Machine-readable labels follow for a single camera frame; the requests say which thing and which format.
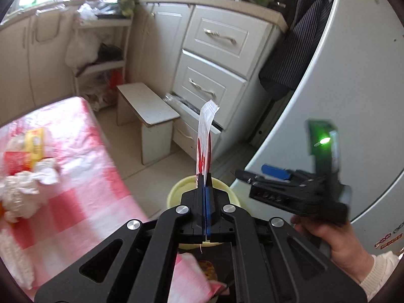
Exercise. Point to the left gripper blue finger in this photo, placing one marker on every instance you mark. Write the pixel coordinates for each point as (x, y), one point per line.
(198, 207)
(212, 208)

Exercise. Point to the red snack wrapper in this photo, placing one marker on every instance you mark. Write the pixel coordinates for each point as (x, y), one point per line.
(204, 139)

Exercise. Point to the white paper ball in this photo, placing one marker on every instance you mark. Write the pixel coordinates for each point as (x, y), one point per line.
(24, 193)

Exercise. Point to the yellow trash bin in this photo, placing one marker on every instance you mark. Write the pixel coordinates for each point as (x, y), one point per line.
(179, 195)

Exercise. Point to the white kitchen base cabinets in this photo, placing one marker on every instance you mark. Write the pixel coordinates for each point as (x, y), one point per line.
(33, 48)

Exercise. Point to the person's right hand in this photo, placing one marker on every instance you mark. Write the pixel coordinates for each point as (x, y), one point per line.
(346, 250)

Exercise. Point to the small white wooden stool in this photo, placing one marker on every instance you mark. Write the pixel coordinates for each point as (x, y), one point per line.
(137, 102)

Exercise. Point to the pink checkered tablecloth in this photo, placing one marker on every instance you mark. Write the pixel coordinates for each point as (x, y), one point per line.
(90, 202)

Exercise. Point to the white refrigerator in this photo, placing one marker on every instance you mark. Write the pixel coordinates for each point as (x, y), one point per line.
(355, 79)

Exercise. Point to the white drawer cabinet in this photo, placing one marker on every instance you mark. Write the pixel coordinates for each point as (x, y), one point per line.
(221, 58)

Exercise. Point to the dark striped apron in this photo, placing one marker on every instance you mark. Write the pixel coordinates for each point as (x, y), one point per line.
(285, 67)

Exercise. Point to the white storage rack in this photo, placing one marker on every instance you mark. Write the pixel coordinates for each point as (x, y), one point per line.
(112, 23)

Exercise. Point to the white plastic bag on rack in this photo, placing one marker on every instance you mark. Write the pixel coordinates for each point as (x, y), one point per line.
(82, 49)

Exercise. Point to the yellow red snack packet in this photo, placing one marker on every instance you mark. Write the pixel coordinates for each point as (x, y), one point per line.
(24, 151)

